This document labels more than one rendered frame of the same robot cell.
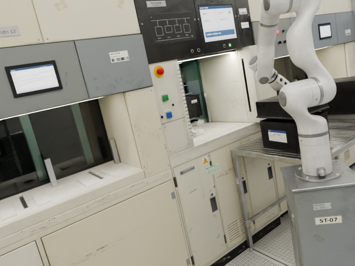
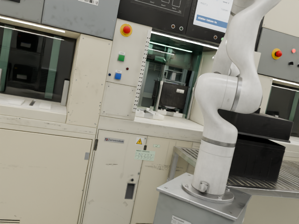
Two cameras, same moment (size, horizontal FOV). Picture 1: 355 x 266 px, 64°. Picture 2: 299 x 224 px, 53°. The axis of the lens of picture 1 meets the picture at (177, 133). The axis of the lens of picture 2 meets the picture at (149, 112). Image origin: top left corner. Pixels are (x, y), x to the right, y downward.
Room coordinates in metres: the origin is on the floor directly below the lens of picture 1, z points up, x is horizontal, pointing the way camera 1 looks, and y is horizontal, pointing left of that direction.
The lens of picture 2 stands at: (0.11, -0.60, 1.12)
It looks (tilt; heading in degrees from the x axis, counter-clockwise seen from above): 6 degrees down; 15
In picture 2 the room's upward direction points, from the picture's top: 11 degrees clockwise
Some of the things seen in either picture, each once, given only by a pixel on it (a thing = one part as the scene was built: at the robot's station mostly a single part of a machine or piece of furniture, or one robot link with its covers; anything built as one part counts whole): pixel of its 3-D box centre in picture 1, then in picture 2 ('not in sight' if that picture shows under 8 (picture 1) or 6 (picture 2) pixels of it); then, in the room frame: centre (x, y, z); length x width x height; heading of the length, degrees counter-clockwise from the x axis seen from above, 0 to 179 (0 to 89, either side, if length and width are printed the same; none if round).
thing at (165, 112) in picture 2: (187, 123); (165, 110); (2.44, -0.10, 0.89); 0.22 x 0.21 x 0.04; 33
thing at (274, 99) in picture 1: (290, 102); (249, 118); (1.67, -0.69, 1.02); 0.29 x 0.29 x 0.13; 25
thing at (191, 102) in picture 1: (183, 104); (170, 90); (2.44, -0.10, 1.06); 0.24 x 0.20 x 0.32; 123
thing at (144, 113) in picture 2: (184, 133); (144, 112); (2.03, -0.05, 0.89); 0.22 x 0.21 x 0.04; 33
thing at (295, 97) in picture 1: (302, 108); (216, 107); (1.19, -0.54, 1.07); 0.19 x 0.12 x 0.24; 97
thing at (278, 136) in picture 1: (293, 130); (242, 152); (1.67, -0.69, 0.85); 0.28 x 0.28 x 0.17; 25
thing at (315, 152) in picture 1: (315, 153); (212, 167); (1.19, -0.58, 0.85); 0.19 x 0.19 x 0.18
